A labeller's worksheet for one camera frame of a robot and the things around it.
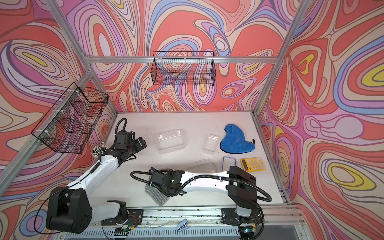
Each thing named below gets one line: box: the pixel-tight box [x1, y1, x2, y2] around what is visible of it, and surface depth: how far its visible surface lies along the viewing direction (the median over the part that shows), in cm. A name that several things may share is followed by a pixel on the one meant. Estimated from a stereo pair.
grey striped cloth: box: [145, 184, 172, 206], surface depth 81 cm
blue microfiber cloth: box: [220, 123, 256, 154], surface depth 101 cm
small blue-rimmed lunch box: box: [221, 156, 236, 172], surface depth 95 cm
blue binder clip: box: [177, 218, 188, 230], surface depth 73 cm
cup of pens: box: [91, 142, 109, 157], surface depth 80 cm
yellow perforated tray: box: [240, 157, 266, 172], surface depth 93 cm
